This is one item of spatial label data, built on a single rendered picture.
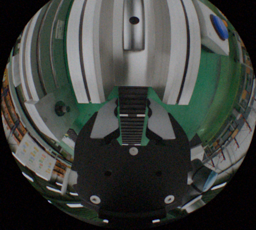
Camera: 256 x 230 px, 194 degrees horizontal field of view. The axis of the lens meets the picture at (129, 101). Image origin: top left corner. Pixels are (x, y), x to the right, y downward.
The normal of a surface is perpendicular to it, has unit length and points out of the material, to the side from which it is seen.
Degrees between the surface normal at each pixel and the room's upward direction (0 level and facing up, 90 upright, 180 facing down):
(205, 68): 0
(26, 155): 90
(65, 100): 90
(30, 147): 90
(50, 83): 90
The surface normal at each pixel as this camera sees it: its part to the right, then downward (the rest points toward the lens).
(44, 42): 1.00, 0.02
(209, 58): -0.03, 0.51
